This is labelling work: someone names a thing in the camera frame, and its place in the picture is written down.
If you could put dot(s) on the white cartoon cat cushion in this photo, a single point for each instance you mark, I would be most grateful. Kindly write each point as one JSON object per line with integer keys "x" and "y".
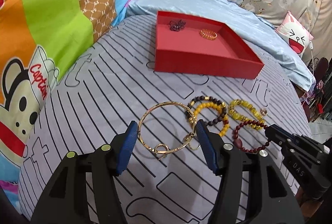
{"x": 294, "y": 34}

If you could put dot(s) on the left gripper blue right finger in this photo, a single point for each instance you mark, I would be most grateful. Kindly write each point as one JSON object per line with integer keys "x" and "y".
{"x": 206, "y": 145}

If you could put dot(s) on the red shallow cardboard box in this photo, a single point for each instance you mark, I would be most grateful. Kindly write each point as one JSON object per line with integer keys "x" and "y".
{"x": 181, "y": 49}

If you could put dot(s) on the colourful cartoon monkey quilt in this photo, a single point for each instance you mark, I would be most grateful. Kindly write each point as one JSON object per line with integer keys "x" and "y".
{"x": 40, "y": 41}

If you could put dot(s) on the light blue pillow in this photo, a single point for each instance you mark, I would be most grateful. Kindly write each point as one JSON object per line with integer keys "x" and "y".
{"x": 246, "y": 24}

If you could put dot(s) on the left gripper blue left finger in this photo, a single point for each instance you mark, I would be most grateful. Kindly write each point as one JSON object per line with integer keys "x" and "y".
{"x": 124, "y": 144}

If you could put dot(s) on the wide gold filigree bangle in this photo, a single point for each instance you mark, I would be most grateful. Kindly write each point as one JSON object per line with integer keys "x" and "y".
{"x": 208, "y": 34}

